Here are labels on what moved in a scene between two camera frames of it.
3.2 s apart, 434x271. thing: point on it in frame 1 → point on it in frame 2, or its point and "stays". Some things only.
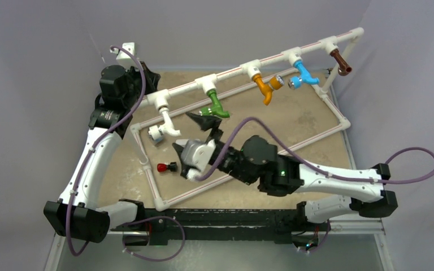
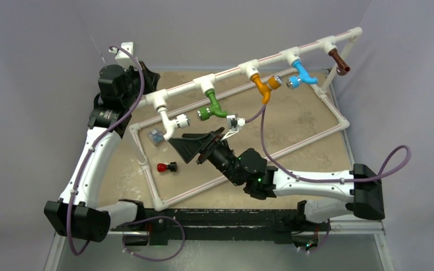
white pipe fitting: [156, 132] → [181, 121]
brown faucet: [343, 69] stays
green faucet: [216, 109] stays
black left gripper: [151, 79] stays
